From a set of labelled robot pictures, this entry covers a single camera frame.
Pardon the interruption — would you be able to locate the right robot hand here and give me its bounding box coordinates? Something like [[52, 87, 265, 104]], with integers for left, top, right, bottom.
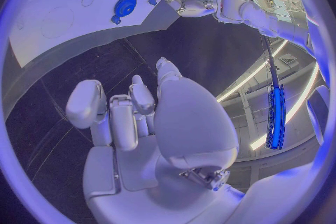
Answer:
[[65, 57, 246, 224]]

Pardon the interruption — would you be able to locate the white task board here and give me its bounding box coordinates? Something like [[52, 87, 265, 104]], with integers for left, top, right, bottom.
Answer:
[[1, 0, 220, 122]]

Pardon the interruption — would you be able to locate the blue gear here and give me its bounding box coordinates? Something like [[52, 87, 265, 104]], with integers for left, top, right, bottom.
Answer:
[[113, 0, 138, 18]]

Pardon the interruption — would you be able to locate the glowing light bar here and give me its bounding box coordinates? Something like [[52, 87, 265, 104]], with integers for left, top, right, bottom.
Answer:
[[265, 84, 287, 151]]

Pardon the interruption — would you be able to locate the black lamp pole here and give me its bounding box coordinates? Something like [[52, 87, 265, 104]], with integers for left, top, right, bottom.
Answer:
[[260, 34, 281, 87]]

